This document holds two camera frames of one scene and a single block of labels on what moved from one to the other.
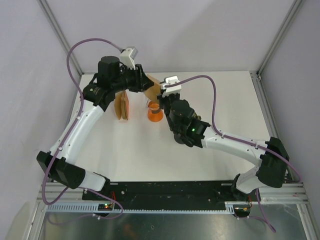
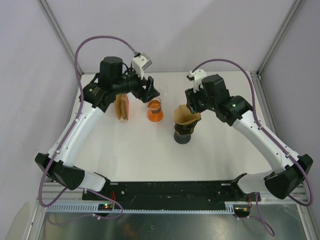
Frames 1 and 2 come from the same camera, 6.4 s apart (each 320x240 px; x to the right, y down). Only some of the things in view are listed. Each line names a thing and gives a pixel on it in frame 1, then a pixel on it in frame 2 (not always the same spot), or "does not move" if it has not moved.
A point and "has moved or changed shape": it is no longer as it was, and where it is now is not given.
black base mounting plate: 207,192 does not move
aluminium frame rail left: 48,12 does not move
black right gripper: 162,99 -> 191,97
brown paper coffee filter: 155,90 has moved or changed shape
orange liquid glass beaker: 155,114 does not move
